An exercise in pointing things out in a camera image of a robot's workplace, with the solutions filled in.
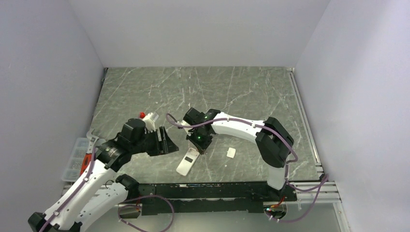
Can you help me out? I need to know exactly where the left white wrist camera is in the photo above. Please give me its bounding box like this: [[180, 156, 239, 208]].
[[139, 112, 159, 131]]

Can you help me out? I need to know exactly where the aluminium frame rail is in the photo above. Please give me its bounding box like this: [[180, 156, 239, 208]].
[[286, 68, 342, 204]]

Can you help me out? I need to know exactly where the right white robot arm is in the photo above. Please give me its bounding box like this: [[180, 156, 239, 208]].
[[180, 108, 294, 201]]

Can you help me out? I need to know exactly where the red white remote control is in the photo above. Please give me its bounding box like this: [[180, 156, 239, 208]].
[[176, 147, 200, 176]]

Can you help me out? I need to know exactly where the orange handled adjustable wrench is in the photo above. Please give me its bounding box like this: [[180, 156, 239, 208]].
[[80, 128, 99, 175]]

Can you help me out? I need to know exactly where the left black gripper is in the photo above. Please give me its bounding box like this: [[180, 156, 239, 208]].
[[131, 126, 178, 156]]

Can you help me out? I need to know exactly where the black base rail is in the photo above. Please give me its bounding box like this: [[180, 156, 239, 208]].
[[127, 181, 297, 216]]

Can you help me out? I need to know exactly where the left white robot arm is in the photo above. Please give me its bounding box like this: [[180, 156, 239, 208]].
[[28, 118, 179, 232]]

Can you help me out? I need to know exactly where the white battery cover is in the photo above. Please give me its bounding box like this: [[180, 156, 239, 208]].
[[226, 147, 236, 159]]

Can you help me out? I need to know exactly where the clear plastic screw box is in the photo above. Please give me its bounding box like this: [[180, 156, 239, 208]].
[[61, 138, 89, 182]]

